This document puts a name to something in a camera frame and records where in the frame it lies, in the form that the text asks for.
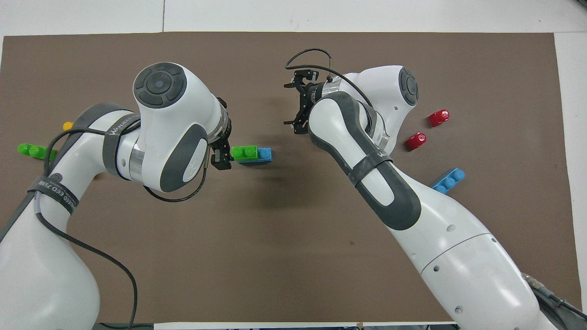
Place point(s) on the yellow two-stud block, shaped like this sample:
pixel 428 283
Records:
pixel 68 125

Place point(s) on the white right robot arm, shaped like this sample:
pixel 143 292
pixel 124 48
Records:
pixel 458 256

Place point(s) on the red one-stud block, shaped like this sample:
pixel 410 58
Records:
pixel 439 118
pixel 416 141

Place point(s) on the blue three-stud block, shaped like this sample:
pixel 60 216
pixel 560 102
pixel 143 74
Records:
pixel 451 179
pixel 265 155

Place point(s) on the green two-stud block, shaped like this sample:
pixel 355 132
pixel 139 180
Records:
pixel 30 150
pixel 244 152

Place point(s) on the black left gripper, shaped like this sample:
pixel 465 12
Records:
pixel 225 126

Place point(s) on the brown table mat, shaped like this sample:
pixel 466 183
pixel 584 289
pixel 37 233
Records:
pixel 275 256

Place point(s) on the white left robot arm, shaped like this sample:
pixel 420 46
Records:
pixel 179 114

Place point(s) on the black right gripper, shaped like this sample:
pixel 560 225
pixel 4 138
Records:
pixel 314 98

